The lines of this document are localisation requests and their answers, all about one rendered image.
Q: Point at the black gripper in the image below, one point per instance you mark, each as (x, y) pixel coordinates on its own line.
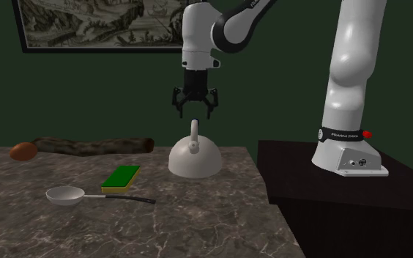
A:
(195, 83)

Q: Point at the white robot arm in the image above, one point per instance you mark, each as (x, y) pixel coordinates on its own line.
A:
(345, 71)

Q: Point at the white kettle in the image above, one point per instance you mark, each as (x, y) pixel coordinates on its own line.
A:
(195, 157)

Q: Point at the green and yellow sponge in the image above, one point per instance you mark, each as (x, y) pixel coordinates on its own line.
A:
(120, 178)

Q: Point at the dark brown long loaf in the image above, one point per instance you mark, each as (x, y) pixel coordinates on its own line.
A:
(92, 146)

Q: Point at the brown egg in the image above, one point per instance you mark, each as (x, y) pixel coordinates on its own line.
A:
(23, 151)

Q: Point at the dark robot stand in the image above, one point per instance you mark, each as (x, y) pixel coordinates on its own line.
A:
(349, 200)

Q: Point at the framed landscape wall picture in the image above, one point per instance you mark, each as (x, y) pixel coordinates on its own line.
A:
(99, 25)

